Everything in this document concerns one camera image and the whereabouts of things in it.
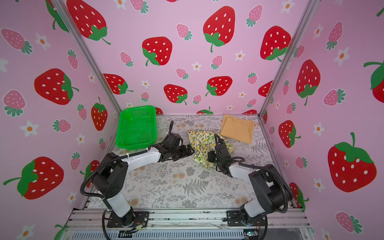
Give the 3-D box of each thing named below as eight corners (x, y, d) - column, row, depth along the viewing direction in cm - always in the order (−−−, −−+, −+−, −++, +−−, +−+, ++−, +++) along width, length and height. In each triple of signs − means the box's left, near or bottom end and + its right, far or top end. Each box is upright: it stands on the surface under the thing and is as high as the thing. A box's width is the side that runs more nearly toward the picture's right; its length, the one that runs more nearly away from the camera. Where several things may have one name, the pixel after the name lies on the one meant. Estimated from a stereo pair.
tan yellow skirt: (217, 135, 111) (217, 132, 109) (224, 116, 124) (224, 114, 121) (250, 144, 106) (251, 142, 103) (253, 124, 118) (255, 122, 116)
